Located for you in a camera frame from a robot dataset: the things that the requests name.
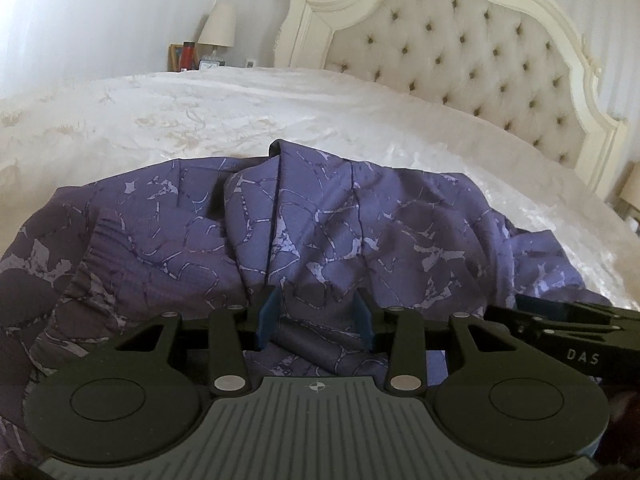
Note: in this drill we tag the red bottle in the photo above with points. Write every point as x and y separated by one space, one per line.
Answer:
187 57

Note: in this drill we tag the purple patterned garment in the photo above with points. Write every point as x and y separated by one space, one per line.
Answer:
200 234

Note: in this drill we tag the cream bedspread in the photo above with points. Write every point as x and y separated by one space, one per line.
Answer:
85 132

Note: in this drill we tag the cream tufted headboard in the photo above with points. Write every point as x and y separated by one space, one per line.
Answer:
519 64

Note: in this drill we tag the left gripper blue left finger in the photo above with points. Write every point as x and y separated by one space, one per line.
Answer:
268 315

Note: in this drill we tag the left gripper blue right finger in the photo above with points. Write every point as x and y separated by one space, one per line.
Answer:
362 320

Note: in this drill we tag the white table lamp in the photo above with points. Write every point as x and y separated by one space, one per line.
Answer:
218 31

